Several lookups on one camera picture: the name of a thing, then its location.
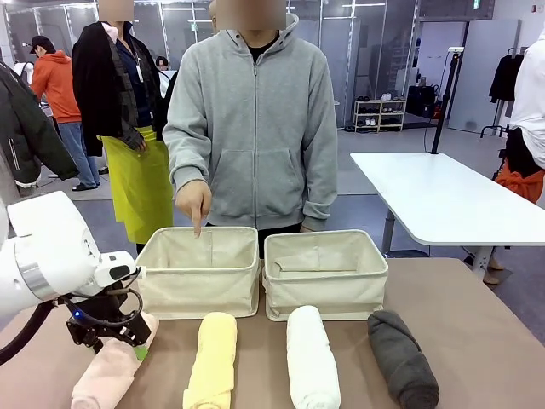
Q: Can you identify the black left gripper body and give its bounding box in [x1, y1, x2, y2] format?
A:
[66, 292, 153, 349]

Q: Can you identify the pink towel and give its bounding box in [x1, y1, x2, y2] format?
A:
[70, 310, 161, 409]

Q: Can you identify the yellow towel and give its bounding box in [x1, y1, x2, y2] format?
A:
[182, 311, 238, 409]

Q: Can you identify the dark grey towel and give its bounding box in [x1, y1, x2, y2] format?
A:
[367, 309, 440, 409]

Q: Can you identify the person's left forearm grey sleeve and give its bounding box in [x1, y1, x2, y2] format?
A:
[302, 127, 340, 231]

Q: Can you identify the person's right forearm grey sleeve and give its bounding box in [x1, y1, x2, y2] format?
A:
[162, 123, 210, 191]

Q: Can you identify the person's right hand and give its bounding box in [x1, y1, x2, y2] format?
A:
[175, 181, 213, 239]

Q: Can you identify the beige fabric basket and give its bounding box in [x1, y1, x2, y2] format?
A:
[261, 229, 389, 322]
[135, 226, 261, 320]

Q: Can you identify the person with yellow apron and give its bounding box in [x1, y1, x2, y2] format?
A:
[71, 8, 175, 256]

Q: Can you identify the white rolled towel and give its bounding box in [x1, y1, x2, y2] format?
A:
[285, 305, 341, 409]

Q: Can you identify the person in dark green jacket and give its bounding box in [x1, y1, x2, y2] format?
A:
[0, 61, 81, 201]

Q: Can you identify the person in grey hoodie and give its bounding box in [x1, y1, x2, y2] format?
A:
[162, 12, 340, 233]

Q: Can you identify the person in orange hoodie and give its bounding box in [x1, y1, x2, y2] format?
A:
[29, 36, 102, 192]

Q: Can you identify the wooden shoe rack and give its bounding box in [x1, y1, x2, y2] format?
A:
[353, 98, 408, 133]

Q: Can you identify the white side table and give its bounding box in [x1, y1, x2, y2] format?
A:
[349, 152, 545, 280]

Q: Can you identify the beige shoe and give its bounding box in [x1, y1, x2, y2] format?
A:
[485, 257, 508, 285]

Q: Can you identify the black suitcase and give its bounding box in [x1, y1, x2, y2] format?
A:
[406, 84, 438, 118]

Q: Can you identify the black garment on clothes rack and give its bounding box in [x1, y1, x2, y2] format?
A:
[480, 47, 527, 140]

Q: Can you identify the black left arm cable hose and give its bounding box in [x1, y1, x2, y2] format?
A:
[0, 300, 59, 366]

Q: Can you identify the black tripod pole with camera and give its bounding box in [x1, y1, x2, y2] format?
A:
[430, 47, 465, 155]

